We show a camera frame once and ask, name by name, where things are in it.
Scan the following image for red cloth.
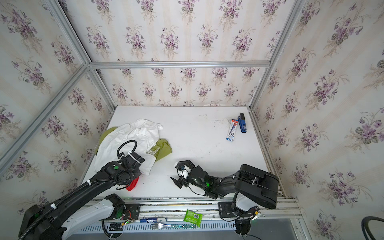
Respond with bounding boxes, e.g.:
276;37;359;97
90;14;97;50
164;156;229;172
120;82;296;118
126;177;139;191

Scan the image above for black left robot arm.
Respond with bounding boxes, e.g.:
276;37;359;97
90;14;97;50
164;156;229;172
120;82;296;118
19;152;145;240

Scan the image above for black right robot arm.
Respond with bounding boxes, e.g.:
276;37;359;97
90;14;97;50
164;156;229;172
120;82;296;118
171;160;280;221

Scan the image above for green cloth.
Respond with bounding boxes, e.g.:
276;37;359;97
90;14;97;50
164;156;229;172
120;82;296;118
95;127;172;162

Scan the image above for white cloth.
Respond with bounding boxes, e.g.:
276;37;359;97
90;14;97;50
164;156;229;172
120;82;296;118
93;119;163;176

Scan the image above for green wipes packet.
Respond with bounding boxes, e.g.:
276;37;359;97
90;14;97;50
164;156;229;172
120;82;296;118
184;210;203;227

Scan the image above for white red pen package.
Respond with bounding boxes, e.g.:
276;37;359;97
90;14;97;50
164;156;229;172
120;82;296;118
226;119;238;142

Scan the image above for blue black stapler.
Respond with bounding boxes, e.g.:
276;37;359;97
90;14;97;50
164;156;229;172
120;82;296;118
238;113;247;133

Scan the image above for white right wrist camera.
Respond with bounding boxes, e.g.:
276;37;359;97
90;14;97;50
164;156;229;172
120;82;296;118
178;166;191;180

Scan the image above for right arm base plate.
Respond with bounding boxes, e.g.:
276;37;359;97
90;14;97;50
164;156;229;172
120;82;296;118
218;201;260;220

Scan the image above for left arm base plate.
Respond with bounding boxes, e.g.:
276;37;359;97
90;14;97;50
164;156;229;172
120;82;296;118
111;204;141;221

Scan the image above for white slotted cable duct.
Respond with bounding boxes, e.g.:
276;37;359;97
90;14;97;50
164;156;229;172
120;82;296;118
71;221;238;234

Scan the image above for black corrugated cable conduit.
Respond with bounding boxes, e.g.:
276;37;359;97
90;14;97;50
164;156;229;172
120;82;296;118
17;139;138;240

